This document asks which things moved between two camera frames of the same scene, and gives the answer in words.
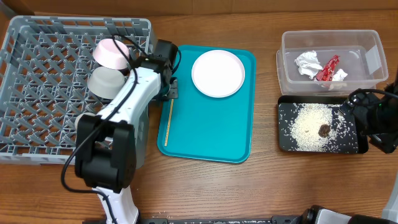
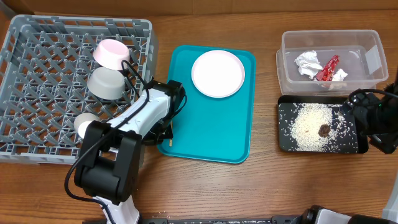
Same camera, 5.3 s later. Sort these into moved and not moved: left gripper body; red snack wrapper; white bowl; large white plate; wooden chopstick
Moved: wooden chopstick; left gripper body
Not moved: white bowl; large white plate; red snack wrapper
